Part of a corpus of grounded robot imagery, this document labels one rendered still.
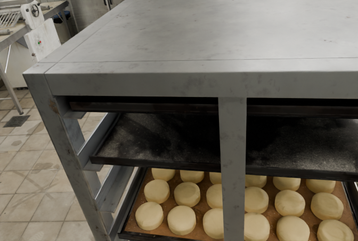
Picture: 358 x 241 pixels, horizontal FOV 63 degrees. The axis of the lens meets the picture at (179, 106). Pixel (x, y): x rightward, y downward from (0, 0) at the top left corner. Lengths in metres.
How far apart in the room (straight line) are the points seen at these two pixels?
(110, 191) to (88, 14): 5.21
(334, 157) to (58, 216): 2.51
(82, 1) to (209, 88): 5.34
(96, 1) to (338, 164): 5.28
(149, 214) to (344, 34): 0.41
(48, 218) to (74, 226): 0.26
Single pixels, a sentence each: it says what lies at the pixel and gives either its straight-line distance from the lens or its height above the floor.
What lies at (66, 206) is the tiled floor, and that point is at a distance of 2.81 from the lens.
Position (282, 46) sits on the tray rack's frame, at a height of 1.82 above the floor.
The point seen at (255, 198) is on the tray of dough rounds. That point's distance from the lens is 0.57.
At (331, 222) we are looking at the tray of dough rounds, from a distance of 0.57.
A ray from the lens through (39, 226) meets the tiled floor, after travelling 2.78.
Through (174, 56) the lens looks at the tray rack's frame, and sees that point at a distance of 0.34.
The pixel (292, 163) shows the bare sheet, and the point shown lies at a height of 1.67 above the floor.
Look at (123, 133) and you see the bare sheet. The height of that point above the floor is 1.67.
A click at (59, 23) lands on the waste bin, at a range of 6.34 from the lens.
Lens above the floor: 1.95
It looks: 32 degrees down
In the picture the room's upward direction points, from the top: 7 degrees counter-clockwise
